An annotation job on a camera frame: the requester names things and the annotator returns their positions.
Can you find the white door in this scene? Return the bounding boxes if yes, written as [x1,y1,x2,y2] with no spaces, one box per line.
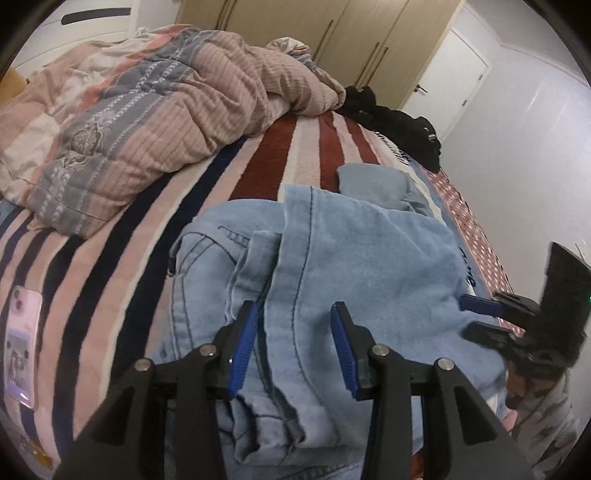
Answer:
[401,28,491,141]

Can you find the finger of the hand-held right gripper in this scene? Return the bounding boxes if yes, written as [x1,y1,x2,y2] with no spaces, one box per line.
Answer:
[462,322,525,357]
[459,292,542,325]

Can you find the white bed headboard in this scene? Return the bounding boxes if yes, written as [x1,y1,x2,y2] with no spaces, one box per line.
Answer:
[14,0,181,79]

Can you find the person's right hand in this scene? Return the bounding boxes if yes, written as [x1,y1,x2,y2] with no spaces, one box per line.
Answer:
[505,362,533,411]

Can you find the tan stuffed toy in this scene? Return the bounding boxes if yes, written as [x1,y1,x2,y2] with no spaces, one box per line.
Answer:
[0,69,26,100]

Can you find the light blue denim pants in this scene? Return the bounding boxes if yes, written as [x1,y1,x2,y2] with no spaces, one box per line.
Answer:
[168,185,509,480]

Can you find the pink striped quilt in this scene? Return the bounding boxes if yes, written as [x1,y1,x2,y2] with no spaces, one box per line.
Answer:
[0,25,347,238]

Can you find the beige wooden wardrobe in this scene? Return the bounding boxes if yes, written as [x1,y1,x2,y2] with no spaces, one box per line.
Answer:
[175,0,467,112]

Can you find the person's right forearm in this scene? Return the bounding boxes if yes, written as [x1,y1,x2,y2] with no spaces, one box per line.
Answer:
[508,374,583,480]

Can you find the black clothes pile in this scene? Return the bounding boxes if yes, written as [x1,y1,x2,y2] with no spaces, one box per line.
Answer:
[335,85,444,171]

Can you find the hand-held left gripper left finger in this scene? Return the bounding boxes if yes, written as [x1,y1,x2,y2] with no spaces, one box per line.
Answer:
[53,300,260,480]

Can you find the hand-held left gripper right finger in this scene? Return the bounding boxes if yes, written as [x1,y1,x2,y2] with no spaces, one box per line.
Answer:
[330,301,536,480]

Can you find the phone in pink case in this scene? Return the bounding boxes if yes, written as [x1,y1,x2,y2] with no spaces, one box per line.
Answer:
[2,285,43,411]

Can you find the blue-grey garment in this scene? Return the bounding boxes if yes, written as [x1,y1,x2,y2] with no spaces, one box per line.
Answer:
[337,164,444,227]

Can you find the striped dotted bed blanket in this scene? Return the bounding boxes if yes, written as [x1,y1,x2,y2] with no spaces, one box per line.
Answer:
[0,111,513,476]

